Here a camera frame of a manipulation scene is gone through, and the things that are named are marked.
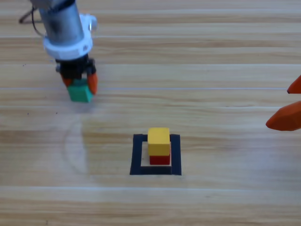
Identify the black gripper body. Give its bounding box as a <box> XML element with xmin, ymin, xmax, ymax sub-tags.
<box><xmin>55</xmin><ymin>54</ymin><xmax>97</xmax><ymax>81</ymax></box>

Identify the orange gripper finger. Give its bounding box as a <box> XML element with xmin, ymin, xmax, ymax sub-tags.
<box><xmin>87</xmin><ymin>70</ymin><xmax>99</xmax><ymax>96</ymax></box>
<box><xmin>61</xmin><ymin>74</ymin><xmax>73</xmax><ymax>87</ymax></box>
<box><xmin>265</xmin><ymin>100</ymin><xmax>301</xmax><ymax>131</ymax></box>
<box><xmin>287</xmin><ymin>74</ymin><xmax>301</xmax><ymax>95</ymax></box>

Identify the green wooden cube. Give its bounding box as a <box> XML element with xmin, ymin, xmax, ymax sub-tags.
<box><xmin>67</xmin><ymin>79</ymin><xmax>94</xmax><ymax>104</ymax></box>

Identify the yellow wooden cube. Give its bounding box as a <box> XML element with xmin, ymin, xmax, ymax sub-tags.
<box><xmin>147</xmin><ymin>127</ymin><xmax>171</xmax><ymax>156</ymax></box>

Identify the red wooden cube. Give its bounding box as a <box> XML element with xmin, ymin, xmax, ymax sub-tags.
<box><xmin>149</xmin><ymin>154</ymin><xmax>171</xmax><ymax>165</ymax></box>

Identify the black tape square outline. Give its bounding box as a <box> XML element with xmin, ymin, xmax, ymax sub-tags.
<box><xmin>129</xmin><ymin>133</ymin><xmax>182</xmax><ymax>176</ymax></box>

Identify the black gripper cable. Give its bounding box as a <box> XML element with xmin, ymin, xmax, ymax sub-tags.
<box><xmin>18</xmin><ymin>7</ymin><xmax>47</xmax><ymax>38</ymax></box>

